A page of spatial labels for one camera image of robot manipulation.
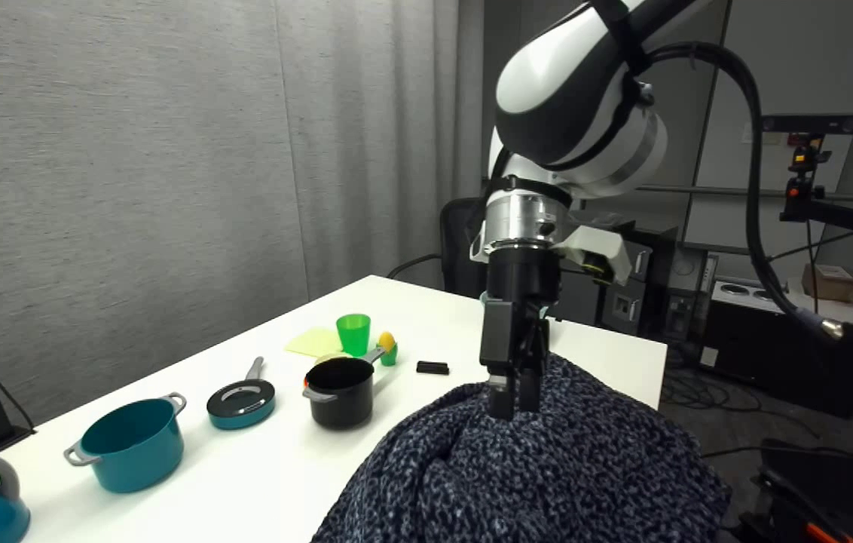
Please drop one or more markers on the grey curtain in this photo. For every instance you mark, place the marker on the grey curtain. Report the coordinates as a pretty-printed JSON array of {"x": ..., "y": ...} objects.
[{"x": 143, "y": 153}]

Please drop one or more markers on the yellow green toy fruit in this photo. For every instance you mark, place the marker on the yellow green toy fruit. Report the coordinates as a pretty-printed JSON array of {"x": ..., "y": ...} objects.
[{"x": 386, "y": 347}]

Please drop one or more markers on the brown cardboard box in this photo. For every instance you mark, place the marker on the brown cardboard box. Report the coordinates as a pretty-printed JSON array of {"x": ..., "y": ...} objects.
[{"x": 834, "y": 280}]

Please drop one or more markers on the dark blue knit blanket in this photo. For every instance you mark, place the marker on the dark blue knit blanket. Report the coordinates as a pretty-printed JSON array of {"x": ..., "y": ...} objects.
[{"x": 547, "y": 482}]

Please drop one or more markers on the black computer tower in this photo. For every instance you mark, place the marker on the black computer tower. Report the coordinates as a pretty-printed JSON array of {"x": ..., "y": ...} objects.
[{"x": 656, "y": 296}]

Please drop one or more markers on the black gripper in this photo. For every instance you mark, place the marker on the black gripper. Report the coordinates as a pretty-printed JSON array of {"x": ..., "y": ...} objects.
[{"x": 518, "y": 312}]

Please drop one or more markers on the black bar camera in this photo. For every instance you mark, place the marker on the black bar camera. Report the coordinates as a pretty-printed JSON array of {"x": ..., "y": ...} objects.
[{"x": 822, "y": 124}]

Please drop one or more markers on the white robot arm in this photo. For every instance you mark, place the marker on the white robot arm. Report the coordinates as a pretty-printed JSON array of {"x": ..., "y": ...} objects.
[{"x": 577, "y": 91}]

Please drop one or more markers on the black equipment cabinet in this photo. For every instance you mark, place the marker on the black equipment cabinet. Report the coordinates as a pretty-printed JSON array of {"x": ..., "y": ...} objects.
[{"x": 746, "y": 350}]

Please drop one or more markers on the green plastic cup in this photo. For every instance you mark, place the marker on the green plastic cup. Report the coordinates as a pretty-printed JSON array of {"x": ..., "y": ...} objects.
[{"x": 353, "y": 334}]

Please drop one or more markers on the yellow sponge cloth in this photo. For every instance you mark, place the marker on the yellow sponge cloth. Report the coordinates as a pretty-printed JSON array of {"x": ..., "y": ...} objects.
[{"x": 310, "y": 344}]

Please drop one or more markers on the black equipment case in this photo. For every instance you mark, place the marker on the black equipment case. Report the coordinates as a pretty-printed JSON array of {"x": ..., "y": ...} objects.
[{"x": 826, "y": 491}]

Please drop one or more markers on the small black flat object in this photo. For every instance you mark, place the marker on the small black flat object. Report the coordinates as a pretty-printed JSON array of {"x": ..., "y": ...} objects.
[{"x": 433, "y": 366}]

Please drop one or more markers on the teal mug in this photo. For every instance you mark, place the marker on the teal mug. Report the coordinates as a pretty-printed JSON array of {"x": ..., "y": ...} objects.
[{"x": 130, "y": 447}]

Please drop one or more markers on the black office chair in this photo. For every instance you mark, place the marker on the black office chair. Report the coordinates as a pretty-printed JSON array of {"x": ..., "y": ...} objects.
[{"x": 459, "y": 250}]

